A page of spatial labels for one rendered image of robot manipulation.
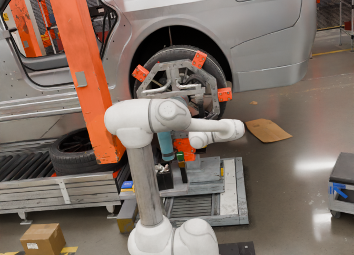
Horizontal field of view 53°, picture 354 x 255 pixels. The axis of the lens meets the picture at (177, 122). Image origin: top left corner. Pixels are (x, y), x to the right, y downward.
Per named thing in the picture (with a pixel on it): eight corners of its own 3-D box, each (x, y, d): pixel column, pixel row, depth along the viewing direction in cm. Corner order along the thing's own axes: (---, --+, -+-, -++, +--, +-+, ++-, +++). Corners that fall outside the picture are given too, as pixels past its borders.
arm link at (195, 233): (218, 278, 150) (213, 237, 141) (176, 276, 154) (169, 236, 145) (220, 249, 164) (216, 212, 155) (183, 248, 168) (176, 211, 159)
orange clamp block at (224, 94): (218, 98, 241) (232, 96, 240) (218, 102, 234) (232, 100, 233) (217, 88, 239) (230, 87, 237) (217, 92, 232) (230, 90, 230)
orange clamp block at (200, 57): (201, 66, 234) (207, 54, 231) (200, 69, 227) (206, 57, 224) (192, 61, 234) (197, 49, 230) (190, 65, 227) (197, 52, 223)
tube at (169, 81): (173, 84, 234) (170, 68, 230) (169, 93, 216) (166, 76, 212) (147, 87, 237) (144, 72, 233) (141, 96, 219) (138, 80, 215)
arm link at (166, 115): (192, 102, 142) (159, 104, 145) (182, 90, 125) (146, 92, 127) (192, 134, 139) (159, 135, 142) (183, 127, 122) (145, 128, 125)
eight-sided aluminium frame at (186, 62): (223, 130, 249) (213, 54, 229) (223, 134, 243) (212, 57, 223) (148, 138, 259) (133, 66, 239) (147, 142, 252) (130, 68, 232)
